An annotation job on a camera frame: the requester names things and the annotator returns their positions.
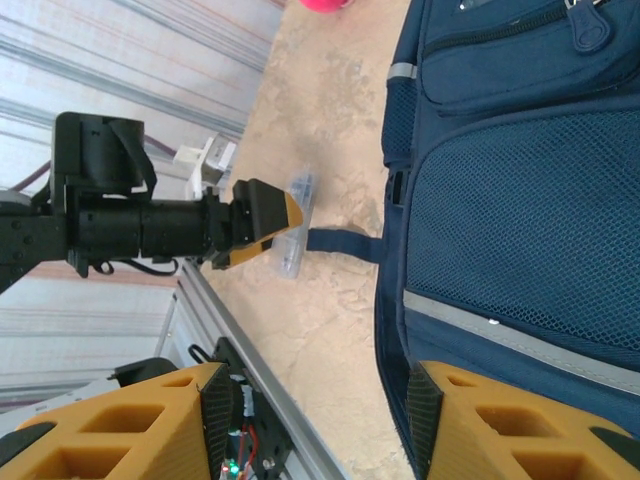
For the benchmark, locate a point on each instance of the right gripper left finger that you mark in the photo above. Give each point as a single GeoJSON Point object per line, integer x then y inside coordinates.
{"type": "Point", "coordinates": [125, 440]}

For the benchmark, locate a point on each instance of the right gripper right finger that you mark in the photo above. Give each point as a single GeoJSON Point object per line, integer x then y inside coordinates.
{"type": "Point", "coordinates": [500, 435]}

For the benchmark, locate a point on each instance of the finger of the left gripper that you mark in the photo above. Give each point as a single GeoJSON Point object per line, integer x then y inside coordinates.
{"type": "Point", "coordinates": [240, 255]}
{"type": "Point", "coordinates": [265, 210]}

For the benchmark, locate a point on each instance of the navy blue backpack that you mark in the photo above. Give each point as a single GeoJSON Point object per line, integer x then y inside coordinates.
{"type": "Point", "coordinates": [510, 200]}

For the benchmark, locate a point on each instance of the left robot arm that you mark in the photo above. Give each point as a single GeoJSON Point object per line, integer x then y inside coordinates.
{"type": "Point", "coordinates": [12, 197]}

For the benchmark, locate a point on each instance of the black controller board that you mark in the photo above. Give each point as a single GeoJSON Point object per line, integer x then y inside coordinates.
{"type": "Point", "coordinates": [240, 445]}

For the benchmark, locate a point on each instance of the plush doll with black hair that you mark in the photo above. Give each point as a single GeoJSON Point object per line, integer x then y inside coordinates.
{"type": "Point", "coordinates": [325, 5]}

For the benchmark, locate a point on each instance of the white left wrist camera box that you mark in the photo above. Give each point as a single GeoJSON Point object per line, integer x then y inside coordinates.
{"type": "Point", "coordinates": [205, 162]}

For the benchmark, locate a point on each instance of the aluminium rail frame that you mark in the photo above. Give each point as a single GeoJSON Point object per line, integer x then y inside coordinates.
{"type": "Point", "coordinates": [280, 370]}

